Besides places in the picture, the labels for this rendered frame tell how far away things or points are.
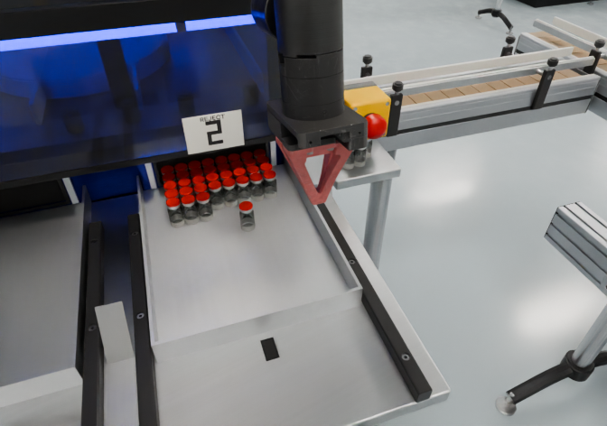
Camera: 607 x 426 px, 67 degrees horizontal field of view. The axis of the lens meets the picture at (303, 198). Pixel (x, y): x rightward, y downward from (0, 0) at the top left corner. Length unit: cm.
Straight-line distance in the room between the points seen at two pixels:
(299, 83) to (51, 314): 45
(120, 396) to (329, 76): 41
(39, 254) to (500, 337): 146
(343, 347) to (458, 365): 111
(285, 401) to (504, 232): 173
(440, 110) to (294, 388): 64
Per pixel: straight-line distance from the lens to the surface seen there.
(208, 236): 71
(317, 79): 39
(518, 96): 110
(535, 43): 140
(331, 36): 39
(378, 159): 88
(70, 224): 81
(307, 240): 69
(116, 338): 60
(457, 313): 179
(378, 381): 56
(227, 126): 69
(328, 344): 58
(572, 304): 199
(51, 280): 73
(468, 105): 102
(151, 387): 56
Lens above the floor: 137
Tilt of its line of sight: 39 degrees down
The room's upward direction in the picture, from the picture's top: straight up
